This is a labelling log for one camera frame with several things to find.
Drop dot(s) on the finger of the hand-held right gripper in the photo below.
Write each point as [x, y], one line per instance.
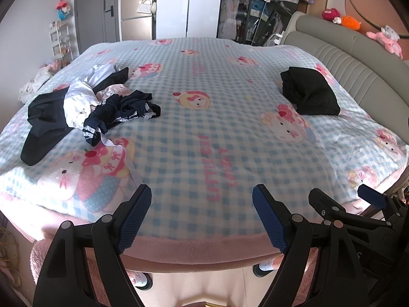
[372, 196]
[322, 203]

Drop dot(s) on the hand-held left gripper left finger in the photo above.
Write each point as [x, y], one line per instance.
[135, 217]

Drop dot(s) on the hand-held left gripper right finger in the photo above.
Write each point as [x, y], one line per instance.
[270, 217]

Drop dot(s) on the navy garment with white trim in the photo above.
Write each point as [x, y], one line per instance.
[127, 104]

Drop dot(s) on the person's right foot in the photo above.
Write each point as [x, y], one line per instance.
[266, 266]

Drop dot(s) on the blue checked cartoon printed blanket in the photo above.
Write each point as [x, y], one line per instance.
[223, 118]

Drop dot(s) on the folded black garment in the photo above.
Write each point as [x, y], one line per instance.
[310, 92]

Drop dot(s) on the pink garment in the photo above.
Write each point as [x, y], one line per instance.
[113, 91]

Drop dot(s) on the dark navy garment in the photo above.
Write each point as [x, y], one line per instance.
[41, 124]

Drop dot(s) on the grey padded bed headboard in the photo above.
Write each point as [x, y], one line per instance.
[351, 57]

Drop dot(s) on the pink and white plush toy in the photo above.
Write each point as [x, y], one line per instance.
[386, 38]

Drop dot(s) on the heap of light cloth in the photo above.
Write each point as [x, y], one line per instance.
[36, 81]

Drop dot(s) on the white plastic bedside object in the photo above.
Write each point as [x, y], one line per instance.
[276, 38]

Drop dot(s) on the orange plush toy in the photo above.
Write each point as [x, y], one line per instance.
[350, 22]

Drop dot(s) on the small white plush toy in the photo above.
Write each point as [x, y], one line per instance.
[336, 20]

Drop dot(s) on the red plush toy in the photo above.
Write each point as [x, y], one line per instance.
[329, 14]

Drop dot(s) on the silver refrigerator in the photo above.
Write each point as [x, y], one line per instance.
[135, 25]

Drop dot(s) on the white shelf rack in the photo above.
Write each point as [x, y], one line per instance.
[59, 38]

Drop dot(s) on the glass display cabinet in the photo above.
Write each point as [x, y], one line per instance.
[242, 12]

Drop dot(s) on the grey door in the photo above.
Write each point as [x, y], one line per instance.
[91, 12]

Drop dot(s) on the paper sheet on refrigerator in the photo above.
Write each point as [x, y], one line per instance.
[144, 4]

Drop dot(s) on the white wardrobe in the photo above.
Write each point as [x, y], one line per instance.
[188, 6]

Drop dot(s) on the red and blue wall plush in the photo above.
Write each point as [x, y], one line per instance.
[63, 9]

